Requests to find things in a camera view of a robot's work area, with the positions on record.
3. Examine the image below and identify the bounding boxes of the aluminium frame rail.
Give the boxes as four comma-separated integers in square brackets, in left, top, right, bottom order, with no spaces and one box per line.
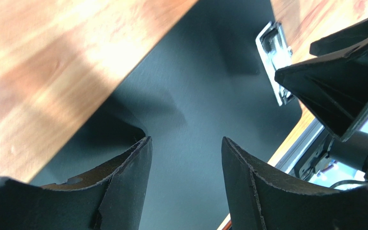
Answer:
[275,118,324,173]

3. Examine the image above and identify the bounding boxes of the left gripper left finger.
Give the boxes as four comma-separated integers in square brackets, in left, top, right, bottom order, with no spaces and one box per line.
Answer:
[0,137,152,230]

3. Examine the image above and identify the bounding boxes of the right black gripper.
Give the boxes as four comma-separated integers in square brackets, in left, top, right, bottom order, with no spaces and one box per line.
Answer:
[275,18,368,188]

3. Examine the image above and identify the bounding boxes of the black clipboard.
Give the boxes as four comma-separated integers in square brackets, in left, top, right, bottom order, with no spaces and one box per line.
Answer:
[31,0,302,230]

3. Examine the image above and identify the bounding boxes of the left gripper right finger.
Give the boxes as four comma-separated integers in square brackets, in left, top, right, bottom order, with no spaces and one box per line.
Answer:
[221,137,368,230]

